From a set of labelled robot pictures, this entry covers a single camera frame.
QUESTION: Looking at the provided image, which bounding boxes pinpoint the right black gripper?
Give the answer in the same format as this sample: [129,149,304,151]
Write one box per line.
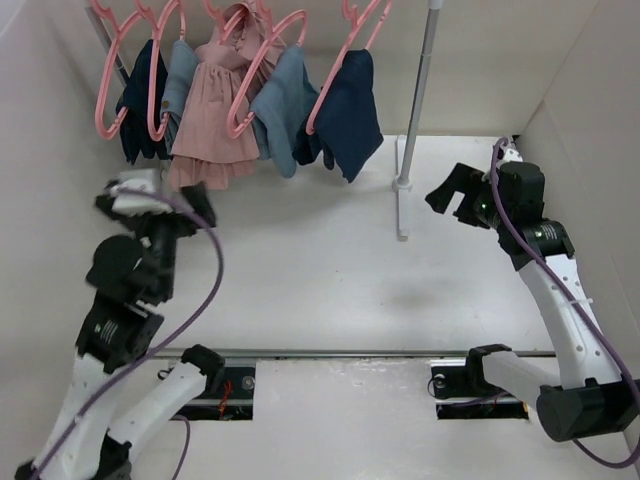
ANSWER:
[424,162,511,231]

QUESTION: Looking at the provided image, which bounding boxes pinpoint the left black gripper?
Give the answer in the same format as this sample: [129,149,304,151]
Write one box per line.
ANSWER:
[103,179,217,297]

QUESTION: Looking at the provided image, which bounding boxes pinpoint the dark blue jeans trousers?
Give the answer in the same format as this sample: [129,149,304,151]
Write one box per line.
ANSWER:
[293,49,383,183]

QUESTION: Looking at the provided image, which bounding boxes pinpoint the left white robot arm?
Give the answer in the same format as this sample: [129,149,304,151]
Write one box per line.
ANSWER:
[15,180,225,479]

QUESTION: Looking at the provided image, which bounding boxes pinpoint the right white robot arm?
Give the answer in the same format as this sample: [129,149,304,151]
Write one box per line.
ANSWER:
[425,161,639,442]

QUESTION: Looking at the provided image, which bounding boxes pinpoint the pink hanger with light jeans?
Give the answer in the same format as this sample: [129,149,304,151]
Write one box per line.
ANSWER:
[226,0,308,139]

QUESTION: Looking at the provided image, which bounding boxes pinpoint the pink hanger with dress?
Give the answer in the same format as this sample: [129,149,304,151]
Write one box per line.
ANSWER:
[203,0,250,53]

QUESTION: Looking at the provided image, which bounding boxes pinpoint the pink hanging dress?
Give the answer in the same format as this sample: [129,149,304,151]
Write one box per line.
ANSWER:
[169,1,268,189]

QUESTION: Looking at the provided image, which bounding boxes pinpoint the right white rack foot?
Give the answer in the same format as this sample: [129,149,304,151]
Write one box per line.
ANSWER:
[392,135,412,241]

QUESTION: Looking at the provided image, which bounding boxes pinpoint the dark blue hanging garment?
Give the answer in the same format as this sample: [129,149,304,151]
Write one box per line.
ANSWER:
[115,39,169,164]

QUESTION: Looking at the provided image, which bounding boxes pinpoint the light blue hanging jeans right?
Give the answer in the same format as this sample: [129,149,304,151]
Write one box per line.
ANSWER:
[250,46,319,178]

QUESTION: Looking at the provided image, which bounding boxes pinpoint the light blue hanging jeans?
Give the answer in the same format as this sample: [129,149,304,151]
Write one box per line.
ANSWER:
[250,46,319,178]
[160,40,199,157]

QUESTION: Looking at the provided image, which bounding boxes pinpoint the light blue hanging jeans left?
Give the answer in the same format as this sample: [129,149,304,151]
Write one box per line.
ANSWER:
[160,40,199,157]

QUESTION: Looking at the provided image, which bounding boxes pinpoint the right grey rack pole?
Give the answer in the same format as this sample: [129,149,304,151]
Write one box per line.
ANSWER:
[396,0,444,188]

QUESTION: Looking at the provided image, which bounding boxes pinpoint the grey rack pole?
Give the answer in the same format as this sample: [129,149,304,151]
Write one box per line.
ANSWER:
[84,0,130,86]
[396,0,444,188]

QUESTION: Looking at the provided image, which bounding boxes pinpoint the left grey rack pole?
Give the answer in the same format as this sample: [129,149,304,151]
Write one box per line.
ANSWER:
[84,0,130,86]

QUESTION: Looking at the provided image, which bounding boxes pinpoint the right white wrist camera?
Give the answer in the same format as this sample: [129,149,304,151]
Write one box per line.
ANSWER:
[497,137,523,163]

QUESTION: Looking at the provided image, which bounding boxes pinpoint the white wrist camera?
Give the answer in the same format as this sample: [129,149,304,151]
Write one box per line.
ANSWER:
[107,169,171,217]
[497,137,523,163]

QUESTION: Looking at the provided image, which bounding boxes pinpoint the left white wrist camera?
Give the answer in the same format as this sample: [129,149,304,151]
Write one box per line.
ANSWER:
[107,169,171,217]

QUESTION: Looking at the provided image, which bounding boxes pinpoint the aluminium rail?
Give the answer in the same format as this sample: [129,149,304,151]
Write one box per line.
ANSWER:
[152,347,556,360]

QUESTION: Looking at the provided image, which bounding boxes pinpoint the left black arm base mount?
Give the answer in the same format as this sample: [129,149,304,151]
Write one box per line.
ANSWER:
[178,364,256,421]

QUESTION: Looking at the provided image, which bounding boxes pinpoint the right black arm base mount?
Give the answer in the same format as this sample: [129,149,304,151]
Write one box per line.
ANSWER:
[427,362,529,421]

